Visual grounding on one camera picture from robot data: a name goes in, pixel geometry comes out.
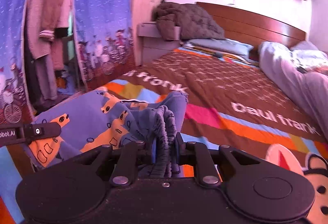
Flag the blue patterned children pants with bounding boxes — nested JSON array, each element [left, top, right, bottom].
[[23, 89, 188, 177]]

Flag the blue bicycle print curtain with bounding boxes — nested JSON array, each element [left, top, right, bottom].
[[1, 0, 134, 124]]

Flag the pink hanging garment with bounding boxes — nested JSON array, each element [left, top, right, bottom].
[[26, 0, 72, 70]]

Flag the brown wooden headboard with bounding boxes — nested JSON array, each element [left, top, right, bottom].
[[196, 2, 306, 48]]

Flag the colourful cartoon monkey bedspread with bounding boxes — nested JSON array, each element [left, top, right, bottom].
[[1, 48, 327, 223]]

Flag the light blue pillow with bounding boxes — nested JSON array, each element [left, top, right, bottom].
[[187, 39, 254, 57]]

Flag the dark quilted jacket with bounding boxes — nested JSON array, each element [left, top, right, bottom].
[[153, 0, 225, 41]]

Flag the grey crumpled blanket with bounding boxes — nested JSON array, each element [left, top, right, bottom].
[[258, 42, 327, 137]]

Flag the grey bedside cabinet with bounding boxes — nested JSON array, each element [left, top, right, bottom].
[[137, 21, 180, 64]]

